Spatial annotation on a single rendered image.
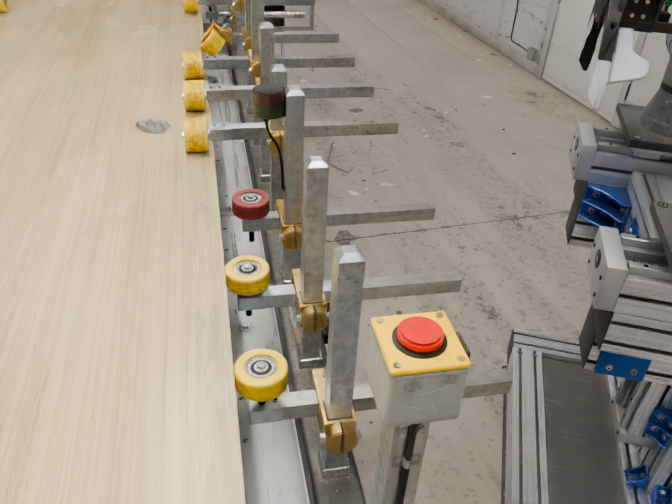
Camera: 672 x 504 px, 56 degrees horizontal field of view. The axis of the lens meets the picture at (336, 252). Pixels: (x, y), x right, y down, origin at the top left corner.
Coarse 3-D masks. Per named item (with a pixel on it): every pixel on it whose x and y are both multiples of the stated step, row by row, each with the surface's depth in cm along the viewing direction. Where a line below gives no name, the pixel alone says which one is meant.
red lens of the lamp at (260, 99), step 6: (258, 96) 117; (264, 96) 116; (270, 96) 116; (276, 96) 116; (282, 96) 118; (258, 102) 117; (264, 102) 117; (270, 102) 117; (276, 102) 117; (282, 102) 118
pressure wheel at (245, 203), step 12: (240, 192) 137; (252, 192) 137; (264, 192) 137; (240, 204) 132; (252, 204) 133; (264, 204) 133; (240, 216) 134; (252, 216) 133; (264, 216) 135; (252, 240) 141
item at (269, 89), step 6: (264, 84) 120; (270, 84) 120; (276, 84) 120; (258, 90) 117; (264, 90) 117; (270, 90) 117; (276, 90) 118; (282, 90) 118; (264, 120) 121; (282, 120) 123; (270, 132) 123; (276, 144) 124; (282, 162) 127; (282, 168) 128; (282, 174) 128; (282, 180) 129; (282, 186) 130
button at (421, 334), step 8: (408, 320) 55; (416, 320) 55; (424, 320) 55; (432, 320) 55; (400, 328) 54; (408, 328) 54; (416, 328) 54; (424, 328) 54; (432, 328) 54; (440, 328) 54; (400, 336) 54; (408, 336) 53; (416, 336) 53; (424, 336) 54; (432, 336) 54; (440, 336) 54; (408, 344) 53; (416, 344) 53; (424, 344) 53; (432, 344) 53; (440, 344) 53; (424, 352) 53
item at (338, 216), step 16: (336, 208) 142; (352, 208) 142; (368, 208) 143; (384, 208) 143; (400, 208) 144; (416, 208) 144; (432, 208) 144; (256, 224) 137; (272, 224) 138; (336, 224) 142; (352, 224) 142
